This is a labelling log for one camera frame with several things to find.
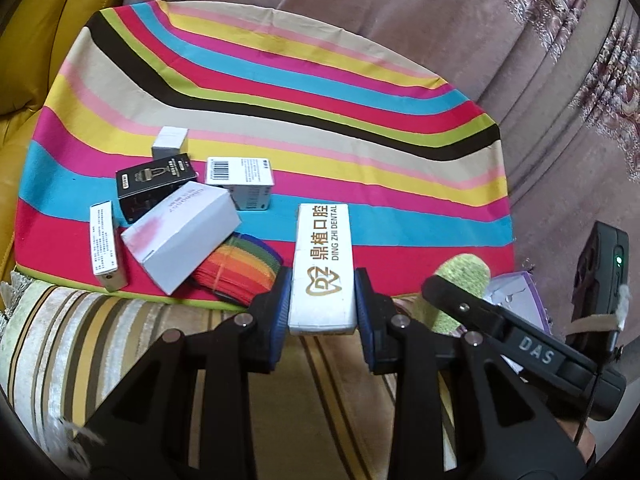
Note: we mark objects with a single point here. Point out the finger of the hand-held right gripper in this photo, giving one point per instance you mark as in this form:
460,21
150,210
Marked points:
462,305

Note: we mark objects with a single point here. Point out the large white box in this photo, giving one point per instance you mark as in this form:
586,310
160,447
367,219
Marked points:
180,230

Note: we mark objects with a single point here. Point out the green round scrubber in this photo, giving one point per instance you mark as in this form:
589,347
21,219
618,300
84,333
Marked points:
465,272

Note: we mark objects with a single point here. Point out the beige striped plush blanket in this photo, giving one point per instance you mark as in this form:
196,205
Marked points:
125,340

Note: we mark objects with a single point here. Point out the purple box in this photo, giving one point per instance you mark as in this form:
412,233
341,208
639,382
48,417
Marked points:
537,300

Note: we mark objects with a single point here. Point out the long white box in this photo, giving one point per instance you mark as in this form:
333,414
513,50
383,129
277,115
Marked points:
322,270

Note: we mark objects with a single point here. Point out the black box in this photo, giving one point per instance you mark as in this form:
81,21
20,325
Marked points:
150,182

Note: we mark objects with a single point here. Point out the yellow leather sofa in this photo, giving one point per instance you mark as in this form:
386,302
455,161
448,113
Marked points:
40,35

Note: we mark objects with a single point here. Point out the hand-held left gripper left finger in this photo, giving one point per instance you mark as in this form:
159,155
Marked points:
280,310

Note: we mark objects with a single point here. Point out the small white grey box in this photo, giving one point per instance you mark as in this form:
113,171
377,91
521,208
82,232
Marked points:
169,141

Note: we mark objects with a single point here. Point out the narrow white box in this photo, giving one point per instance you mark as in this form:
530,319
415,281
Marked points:
106,245

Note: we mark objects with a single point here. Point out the white box with barcode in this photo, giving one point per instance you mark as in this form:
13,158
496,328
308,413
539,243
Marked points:
240,175

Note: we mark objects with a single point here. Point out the multicoloured striped mat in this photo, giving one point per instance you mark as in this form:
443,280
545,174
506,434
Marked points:
300,110

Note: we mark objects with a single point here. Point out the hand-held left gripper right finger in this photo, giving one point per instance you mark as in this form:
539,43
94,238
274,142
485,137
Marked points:
365,320

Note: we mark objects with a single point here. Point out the rainbow striped band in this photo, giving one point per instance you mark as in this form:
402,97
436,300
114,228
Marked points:
237,270

